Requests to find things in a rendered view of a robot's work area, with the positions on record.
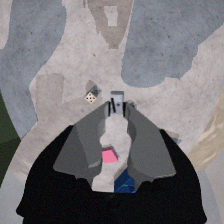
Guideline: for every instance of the white die with black pips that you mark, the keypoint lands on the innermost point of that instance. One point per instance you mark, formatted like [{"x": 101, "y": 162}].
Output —
[{"x": 91, "y": 96}]

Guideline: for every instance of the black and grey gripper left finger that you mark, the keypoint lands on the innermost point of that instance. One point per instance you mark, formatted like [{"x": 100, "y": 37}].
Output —
[{"x": 74, "y": 153}]

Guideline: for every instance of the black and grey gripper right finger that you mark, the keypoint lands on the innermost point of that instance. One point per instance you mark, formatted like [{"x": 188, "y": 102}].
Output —
[{"x": 155, "y": 157}]

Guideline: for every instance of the pink square pad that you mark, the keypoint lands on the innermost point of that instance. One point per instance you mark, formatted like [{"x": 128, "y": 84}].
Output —
[{"x": 109, "y": 155}]

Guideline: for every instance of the blue rack of bins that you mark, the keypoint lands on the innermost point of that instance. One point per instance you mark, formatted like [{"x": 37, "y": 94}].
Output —
[{"x": 124, "y": 179}]

